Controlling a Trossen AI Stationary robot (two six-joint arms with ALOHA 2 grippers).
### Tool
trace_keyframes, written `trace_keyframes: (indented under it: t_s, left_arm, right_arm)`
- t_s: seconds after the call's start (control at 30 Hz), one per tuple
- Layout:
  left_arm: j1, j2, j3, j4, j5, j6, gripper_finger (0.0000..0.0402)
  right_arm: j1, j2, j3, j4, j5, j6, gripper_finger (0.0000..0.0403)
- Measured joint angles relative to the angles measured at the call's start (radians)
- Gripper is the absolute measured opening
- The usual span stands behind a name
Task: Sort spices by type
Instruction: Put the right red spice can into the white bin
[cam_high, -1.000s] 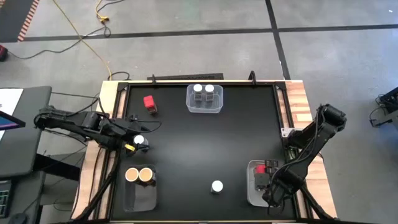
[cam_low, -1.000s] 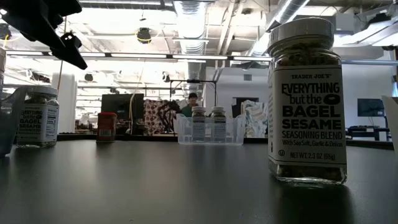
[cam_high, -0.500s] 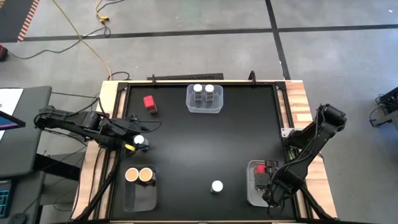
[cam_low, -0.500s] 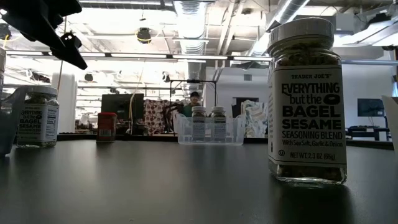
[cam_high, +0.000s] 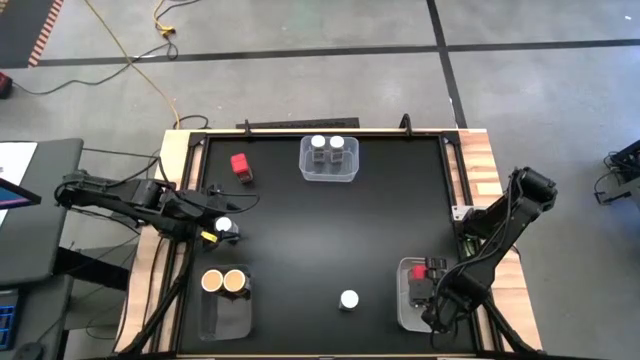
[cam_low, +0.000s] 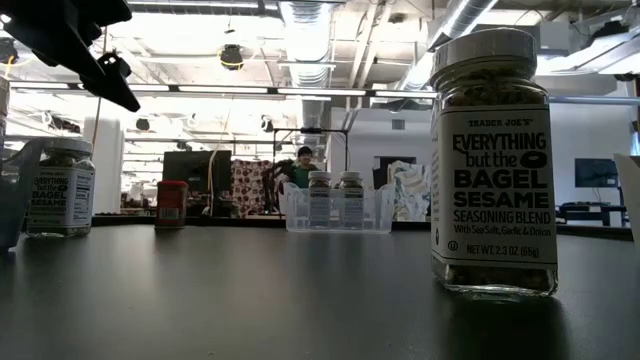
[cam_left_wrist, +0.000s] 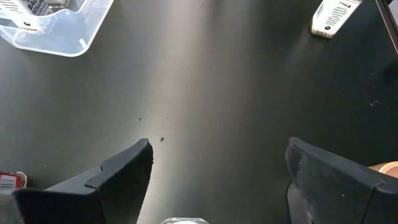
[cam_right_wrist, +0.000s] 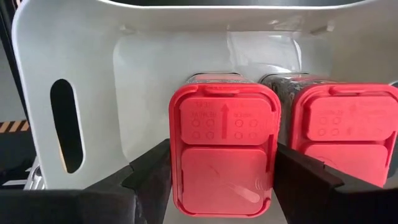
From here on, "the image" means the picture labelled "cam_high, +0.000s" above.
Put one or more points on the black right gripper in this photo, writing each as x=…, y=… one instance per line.
x=460, y=297

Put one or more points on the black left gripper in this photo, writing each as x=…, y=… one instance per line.
x=205, y=215

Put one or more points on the white-lid bagel seasoning jar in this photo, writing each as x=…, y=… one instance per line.
x=223, y=224
x=348, y=299
x=337, y=142
x=318, y=142

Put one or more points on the brown-lid furikake seasoning jar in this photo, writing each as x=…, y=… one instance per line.
x=235, y=280
x=212, y=281

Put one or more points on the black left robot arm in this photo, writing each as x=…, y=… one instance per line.
x=125, y=192

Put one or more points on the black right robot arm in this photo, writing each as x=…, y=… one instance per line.
x=500, y=235

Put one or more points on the frosted white plastic bin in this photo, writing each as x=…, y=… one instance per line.
x=405, y=312

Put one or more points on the clear plastic bin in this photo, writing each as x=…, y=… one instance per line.
x=225, y=320
x=350, y=172

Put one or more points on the black table clamp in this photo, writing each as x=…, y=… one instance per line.
x=405, y=125
x=246, y=129

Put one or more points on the black power strip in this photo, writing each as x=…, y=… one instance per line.
x=300, y=123

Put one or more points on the black desk base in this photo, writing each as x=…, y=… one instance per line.
x=90, y=267

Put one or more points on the grey desk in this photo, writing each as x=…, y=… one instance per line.
x=45, y=240

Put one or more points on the neighbouring black robot rig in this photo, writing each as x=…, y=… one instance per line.
x=622, y=170

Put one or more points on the tablet screen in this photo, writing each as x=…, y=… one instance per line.
x=12, y=197

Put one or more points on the white paper sheet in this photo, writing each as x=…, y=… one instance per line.
x=17, y=160

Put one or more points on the backlit keyboard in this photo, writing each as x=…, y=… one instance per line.
x=6, y=325

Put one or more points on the red floor device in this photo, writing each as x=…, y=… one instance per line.
x=4, y=85

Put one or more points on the dark mat with striped edge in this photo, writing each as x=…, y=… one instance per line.
x=20, y=30

